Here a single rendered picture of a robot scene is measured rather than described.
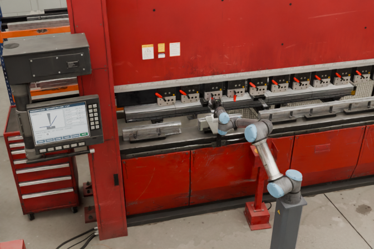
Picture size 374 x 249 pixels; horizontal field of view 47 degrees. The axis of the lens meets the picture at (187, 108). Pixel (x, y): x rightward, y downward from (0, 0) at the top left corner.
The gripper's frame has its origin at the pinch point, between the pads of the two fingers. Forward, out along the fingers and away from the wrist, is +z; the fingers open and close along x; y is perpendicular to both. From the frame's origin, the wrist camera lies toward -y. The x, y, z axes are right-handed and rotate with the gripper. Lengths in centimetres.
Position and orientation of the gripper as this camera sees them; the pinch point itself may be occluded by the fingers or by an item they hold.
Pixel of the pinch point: (212, 100)
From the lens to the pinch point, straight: 362.4
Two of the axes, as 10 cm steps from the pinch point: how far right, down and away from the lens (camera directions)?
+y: 0.0, -8.7, -4.9
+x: -9.7, 1.2, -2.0
